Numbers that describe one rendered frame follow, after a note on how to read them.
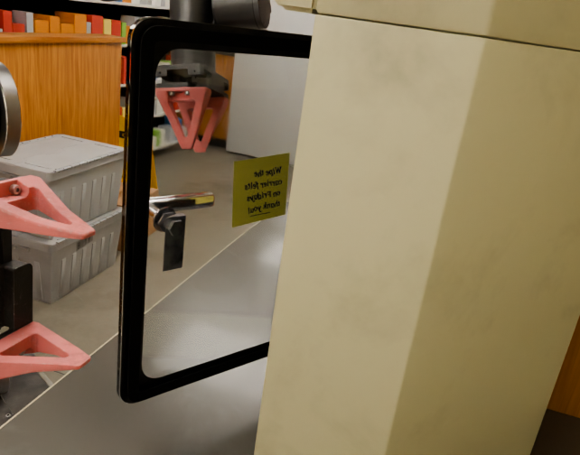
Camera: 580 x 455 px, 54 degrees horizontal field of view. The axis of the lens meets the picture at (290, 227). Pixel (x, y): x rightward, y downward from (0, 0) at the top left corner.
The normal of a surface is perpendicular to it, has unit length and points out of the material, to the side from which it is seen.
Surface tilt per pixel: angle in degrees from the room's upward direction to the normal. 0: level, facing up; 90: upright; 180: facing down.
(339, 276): 90
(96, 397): 0
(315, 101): 90
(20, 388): 0
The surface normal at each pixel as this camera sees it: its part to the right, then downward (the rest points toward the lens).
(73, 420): 0.13, -0.93
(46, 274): -0.30, 0.39
